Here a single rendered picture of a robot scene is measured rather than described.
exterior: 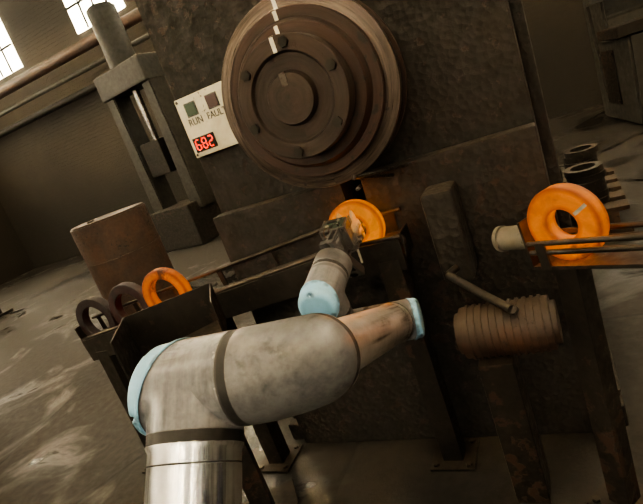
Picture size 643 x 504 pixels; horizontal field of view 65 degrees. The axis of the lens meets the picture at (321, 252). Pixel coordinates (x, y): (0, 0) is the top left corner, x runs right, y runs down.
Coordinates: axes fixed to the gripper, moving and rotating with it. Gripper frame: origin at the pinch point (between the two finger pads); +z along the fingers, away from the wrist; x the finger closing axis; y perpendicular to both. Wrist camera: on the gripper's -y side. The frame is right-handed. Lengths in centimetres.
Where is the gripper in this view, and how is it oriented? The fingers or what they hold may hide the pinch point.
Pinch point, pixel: (354, 221)
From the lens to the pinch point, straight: 136.9
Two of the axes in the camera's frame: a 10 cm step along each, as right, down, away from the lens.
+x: -8.7, 2.0, 4.4
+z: 2.5, -6.0, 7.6
